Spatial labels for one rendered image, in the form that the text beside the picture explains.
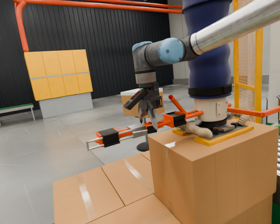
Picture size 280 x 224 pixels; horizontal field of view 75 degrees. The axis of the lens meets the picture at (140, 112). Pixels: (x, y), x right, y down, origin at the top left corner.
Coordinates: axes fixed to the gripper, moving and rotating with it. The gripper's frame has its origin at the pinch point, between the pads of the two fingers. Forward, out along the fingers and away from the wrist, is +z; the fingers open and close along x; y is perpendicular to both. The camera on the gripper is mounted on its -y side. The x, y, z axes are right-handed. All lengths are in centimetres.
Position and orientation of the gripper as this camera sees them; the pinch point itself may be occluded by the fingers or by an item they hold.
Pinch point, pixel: (147, 127)
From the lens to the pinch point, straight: 85.4
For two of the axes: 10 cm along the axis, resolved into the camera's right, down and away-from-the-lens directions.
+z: 1.2, 9.7, 2.2
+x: -4.5, -1.4, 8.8
